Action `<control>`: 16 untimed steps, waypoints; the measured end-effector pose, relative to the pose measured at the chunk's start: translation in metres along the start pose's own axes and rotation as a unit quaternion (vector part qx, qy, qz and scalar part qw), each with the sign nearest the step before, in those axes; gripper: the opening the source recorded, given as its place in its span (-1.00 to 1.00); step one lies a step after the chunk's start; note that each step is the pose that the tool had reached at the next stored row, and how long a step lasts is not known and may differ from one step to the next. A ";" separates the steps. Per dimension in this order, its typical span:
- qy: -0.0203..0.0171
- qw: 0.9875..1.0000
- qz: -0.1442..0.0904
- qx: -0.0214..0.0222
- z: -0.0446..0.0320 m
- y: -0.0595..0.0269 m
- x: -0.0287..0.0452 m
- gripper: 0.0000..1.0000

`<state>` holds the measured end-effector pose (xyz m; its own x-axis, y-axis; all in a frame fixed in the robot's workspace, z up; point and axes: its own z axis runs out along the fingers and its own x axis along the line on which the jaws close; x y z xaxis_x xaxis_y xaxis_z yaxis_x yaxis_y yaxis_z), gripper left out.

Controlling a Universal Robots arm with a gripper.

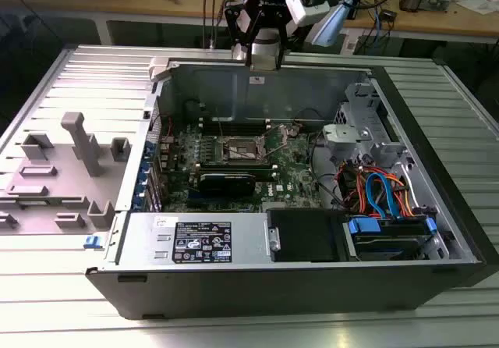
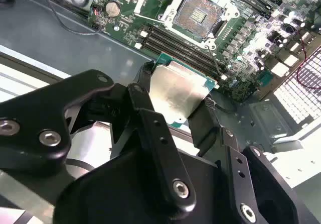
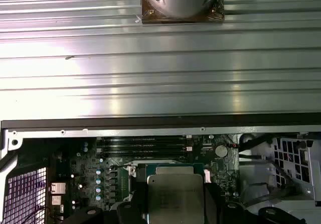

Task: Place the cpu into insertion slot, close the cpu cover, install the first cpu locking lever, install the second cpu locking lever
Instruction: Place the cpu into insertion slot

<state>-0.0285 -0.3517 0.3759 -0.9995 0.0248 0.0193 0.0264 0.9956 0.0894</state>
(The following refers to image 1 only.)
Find black graphics card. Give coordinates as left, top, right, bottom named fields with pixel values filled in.
left=188, top=171, right=258, bottom=201

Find green RAM stick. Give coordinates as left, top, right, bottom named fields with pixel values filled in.
left=196, top=158, right=276, bottom=182

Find thin red wire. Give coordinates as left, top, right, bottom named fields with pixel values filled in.
left=153, top=112, right=174, bottom=140

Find white paper sheets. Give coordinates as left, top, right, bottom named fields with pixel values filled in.
left=455, top=0, right=499, bottom=16

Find black disk bay cover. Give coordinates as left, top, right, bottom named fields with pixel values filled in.
left=266, top=208, right=346, bottom=264

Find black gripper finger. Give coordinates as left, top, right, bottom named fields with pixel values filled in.
left=270, top=11, right=293, bottom=71
left=224, top=5, right=259, bottom=68

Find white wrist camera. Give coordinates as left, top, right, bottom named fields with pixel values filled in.
left=285, top=0, right=331, bottom=27

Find grey hanging cable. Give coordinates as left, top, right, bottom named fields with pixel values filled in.
left=209, top=0, right=218, bottom=51
left=199, top=0, right=209, bottom=51

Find blue network cable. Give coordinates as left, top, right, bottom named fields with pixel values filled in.
left=373, top=2, right=387, bottom=56

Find blue data wire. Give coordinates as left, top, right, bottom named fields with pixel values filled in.
left=365, top=171, right=405, bottom=221

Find black open PC case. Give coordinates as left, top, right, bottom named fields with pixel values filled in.
left=84, top=53, right=499, bottom=321

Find grey plastic case latch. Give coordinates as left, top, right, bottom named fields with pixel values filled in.
left=148, top=56, right=173, bottom=83

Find black RAM slot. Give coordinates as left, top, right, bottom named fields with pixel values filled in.
left=198, top=125, right=273, bottom=132
left=198, top=130, right=273, bottom=137
left=199, top=115, right=272, bottom=123
left=199, top=120, right=272, bottom=127

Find black cable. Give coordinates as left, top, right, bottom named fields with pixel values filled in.
left=306, top=131, right=346, bottom=211

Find orange power wire bundle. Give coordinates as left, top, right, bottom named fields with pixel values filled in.
left=334, top=159, right=424, bottom=219

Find CPU socket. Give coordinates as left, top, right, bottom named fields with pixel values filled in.
left=221, top=135, right=271, bottom=165

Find silver power supply unit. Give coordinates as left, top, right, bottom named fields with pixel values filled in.
left=104, top=211, right=274, bottom=268

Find grey metal device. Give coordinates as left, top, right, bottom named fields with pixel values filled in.
left=423, top=0, right=454, bottom=12

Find silver metal disk bay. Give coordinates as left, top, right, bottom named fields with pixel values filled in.
left=322, top=81, right=414, bottom=169

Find grey parts rack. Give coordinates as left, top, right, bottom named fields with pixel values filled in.
left=0, top=112, right=131, bottom=236

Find blue card retainer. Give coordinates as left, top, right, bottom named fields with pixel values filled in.
left=131, top=141, right=154, bottom=212

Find wooden workbench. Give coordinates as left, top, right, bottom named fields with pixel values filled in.
left=0, top=0, right=499, bottom=48

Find green motherboard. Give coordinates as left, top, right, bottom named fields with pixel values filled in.
left=160, top=120, right=327, bottom=215

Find hard disk blue carrier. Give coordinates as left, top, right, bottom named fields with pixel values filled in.
left=342, top=215, right=440, bottom=262

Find metal socket cover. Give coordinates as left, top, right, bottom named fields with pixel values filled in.
left=264, top=123, right=294, bottom=158

